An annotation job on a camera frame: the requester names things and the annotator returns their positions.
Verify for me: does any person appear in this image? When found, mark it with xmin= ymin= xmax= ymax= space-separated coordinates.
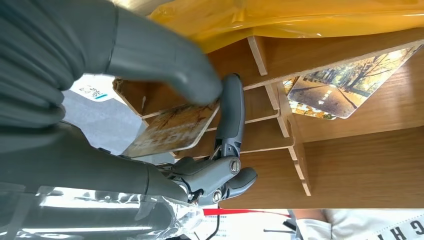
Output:
xmin=291 ymin=208 xmax=424 ymax=240

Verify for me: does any red barrier belt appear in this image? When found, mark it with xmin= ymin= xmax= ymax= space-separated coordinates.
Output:
xmin=202 ymin=207 xmax=292 ymax=219

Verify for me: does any white printed sign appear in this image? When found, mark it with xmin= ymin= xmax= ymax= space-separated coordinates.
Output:
xmin=193 ymin=215 xmax=294 ymax=240

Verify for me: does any yellow plastic sheet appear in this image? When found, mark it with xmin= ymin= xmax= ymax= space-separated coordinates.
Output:
xmin=148 ymin=0 xmax=424 ymax=55

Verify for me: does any wooden compartment box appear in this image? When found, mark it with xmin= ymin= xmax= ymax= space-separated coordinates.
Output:
xmin=111 ymin=28 xmax=424 ymax=210

